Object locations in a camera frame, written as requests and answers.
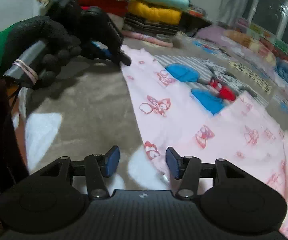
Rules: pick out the black gloved left hand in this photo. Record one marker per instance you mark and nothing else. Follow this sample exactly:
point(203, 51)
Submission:
point(35, 50)

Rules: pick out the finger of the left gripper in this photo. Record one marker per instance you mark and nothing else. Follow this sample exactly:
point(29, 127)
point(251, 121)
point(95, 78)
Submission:
point(118, 56)
point(102, 49)

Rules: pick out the orange cartoon pillow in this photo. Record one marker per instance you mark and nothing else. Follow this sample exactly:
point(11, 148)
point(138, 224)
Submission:
point(251, 44)

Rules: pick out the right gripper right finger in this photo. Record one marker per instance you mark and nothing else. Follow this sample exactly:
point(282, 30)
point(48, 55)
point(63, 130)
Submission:
point(187, 170)

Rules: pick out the red folded garment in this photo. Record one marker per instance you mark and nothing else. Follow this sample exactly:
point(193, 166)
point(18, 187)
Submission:
point(115, 7)

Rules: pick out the black striped folded garment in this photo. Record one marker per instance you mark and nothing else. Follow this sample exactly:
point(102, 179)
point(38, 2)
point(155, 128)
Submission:
point(143, 26)

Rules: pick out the brown Mickey Mouse blanket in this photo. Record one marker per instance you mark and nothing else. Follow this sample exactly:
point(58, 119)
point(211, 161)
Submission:
point(88, 109)

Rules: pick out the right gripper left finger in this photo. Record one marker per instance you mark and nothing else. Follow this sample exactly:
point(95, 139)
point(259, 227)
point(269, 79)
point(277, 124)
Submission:
point(97, 167)

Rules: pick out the yellow folded knit garment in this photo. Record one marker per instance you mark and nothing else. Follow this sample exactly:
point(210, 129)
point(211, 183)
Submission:
point(154, 14)

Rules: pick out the purple floral bedsheet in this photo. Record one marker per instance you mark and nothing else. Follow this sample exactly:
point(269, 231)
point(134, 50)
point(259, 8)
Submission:
point(215, 35)

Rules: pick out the pink folded garment bottom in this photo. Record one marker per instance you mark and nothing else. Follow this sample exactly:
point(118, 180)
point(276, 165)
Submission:
point(147, 38)

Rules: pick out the pink fox print garment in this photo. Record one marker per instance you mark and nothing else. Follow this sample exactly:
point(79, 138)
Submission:
point(167, 115)

